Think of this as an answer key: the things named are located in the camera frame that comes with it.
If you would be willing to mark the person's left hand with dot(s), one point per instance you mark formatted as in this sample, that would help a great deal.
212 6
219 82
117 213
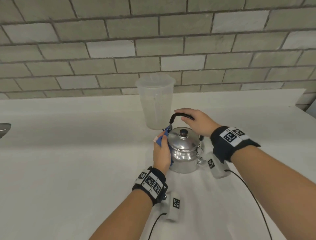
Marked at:
161 155

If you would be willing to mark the person's right hand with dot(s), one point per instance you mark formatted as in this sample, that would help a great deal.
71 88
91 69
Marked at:
201 122

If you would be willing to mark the person's right thumb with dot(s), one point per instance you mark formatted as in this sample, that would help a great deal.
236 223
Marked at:
187 118

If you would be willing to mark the person's left fingers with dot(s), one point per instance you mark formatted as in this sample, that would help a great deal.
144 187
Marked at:
159 144

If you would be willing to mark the blue cleaning cloth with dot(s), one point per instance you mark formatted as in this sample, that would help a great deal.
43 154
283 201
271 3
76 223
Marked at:
165 134

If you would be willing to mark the silver metal kettle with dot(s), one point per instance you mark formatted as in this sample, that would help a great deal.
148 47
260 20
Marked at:
184 150

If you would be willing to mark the person's left forearm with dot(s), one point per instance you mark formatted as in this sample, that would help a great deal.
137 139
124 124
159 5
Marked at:
126 217

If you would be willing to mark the person's right forearm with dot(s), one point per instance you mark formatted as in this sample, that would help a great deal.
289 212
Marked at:
274 188

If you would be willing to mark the white finger bandage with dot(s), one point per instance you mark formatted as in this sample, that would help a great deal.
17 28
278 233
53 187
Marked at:
155 139

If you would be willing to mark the translucent plastic pitcher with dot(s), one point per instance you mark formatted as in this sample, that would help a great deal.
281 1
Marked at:
155 103

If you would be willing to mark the black left wristband with markers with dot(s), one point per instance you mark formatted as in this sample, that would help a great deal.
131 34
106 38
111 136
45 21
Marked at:
150 183

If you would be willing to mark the black wristband with markers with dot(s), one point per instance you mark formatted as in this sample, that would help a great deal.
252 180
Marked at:
229 143
150 183

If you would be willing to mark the black right wristband with markers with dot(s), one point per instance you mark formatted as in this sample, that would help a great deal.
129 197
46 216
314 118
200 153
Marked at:
229 143

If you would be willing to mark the grey metal utensil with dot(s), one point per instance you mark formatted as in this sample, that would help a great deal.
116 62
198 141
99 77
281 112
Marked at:
3 129

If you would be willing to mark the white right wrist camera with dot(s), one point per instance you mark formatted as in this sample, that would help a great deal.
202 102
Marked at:
217 167

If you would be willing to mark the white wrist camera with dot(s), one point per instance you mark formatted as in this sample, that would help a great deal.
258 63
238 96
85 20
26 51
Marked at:
174 207
217 167

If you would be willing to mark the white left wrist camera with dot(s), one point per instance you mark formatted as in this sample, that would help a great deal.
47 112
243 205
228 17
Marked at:
174 207

